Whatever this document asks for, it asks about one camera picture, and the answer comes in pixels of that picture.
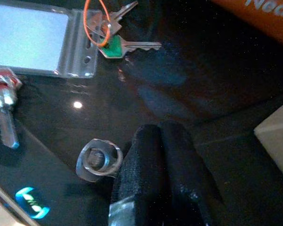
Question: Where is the clear plastic badge holder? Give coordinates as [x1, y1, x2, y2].
[0, 3, 102, 79]

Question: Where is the red-headed silver key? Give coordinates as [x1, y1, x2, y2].
[0, 67, 23, 149]

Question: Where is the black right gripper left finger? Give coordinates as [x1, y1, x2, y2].
[108, 124, 167, 226]

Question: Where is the silver key with ring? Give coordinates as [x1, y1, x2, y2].
[75, 138, 124, 183]

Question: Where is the orange cord loop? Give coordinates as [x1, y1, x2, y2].
[83, 0, 112, 47]

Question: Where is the green-headed silver key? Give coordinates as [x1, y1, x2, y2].
[98, 35, 162, 59]

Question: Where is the plain silver key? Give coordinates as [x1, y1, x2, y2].
[105, 0, 139, 33]

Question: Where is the orange box with white print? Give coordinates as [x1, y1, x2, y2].
[211, 0, 283, 51]

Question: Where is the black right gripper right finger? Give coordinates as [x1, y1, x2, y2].
[161, 121, 223, 226]

